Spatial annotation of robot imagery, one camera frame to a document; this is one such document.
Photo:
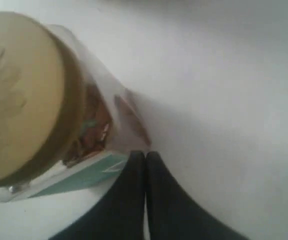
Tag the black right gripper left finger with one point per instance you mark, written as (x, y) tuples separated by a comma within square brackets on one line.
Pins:
[(119, 214)]

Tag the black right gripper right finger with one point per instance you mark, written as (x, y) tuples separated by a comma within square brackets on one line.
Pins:
[(173, 214)]

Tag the clear jar with yellow lid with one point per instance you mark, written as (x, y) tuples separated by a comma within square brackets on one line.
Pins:
[(66, 123)]

